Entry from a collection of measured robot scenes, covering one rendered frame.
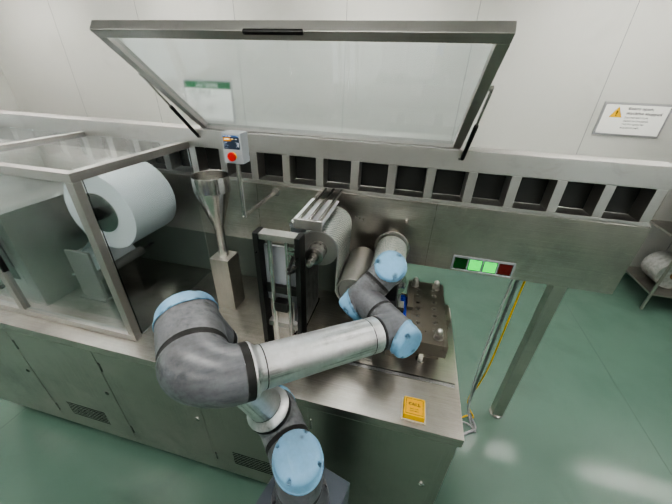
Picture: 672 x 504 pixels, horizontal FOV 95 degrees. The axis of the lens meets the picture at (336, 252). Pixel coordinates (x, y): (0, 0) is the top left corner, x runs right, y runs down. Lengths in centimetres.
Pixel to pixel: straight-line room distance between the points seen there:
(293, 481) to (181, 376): 40
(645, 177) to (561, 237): 30
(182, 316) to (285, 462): 42
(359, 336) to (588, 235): 110
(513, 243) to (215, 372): 122
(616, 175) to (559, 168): 18
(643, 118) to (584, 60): 76
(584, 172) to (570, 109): 245
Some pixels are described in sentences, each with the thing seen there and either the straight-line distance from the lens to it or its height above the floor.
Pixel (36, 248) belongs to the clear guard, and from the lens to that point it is 161.
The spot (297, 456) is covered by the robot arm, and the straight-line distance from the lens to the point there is 85.
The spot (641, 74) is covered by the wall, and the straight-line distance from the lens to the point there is 400.
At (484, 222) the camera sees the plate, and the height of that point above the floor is 138.
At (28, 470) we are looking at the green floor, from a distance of 260.
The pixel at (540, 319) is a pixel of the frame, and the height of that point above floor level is 84.
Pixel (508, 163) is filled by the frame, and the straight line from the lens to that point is 132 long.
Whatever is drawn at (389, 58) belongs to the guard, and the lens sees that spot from 94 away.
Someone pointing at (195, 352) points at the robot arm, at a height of 151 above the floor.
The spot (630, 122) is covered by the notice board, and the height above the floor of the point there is 158.
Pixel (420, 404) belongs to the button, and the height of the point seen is 92.
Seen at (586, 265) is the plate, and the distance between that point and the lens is 158.
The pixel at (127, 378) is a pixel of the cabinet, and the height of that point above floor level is 69.
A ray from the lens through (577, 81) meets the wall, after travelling 382.
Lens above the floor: 189
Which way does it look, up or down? 30 degrees down
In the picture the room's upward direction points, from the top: 2 degrees clockwise
